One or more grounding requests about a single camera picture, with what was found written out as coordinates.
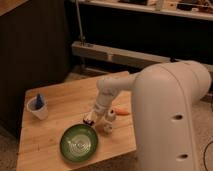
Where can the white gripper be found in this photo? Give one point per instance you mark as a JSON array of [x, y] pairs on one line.
[[101, 107]]

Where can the black and white eraser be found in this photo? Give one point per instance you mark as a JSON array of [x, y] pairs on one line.
[[88, 120]]

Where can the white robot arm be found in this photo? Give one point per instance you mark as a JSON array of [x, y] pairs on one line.
[[161, 98]]

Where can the green glass plate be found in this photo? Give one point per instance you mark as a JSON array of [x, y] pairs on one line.
[[78, 143]]

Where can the orange carrot toy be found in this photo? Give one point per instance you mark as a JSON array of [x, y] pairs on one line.
[[121, 112]]

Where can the blue object in cup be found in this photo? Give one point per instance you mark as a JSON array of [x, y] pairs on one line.
[[39, 102]]

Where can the white plastic cup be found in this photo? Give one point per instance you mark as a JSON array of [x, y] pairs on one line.
[[41, 113]]

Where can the metal vertical pole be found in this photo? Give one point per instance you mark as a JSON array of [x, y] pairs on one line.
[[82, 38]]

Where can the grey metal shelf rail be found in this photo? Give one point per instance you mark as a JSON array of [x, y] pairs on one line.
[[115, 55]]

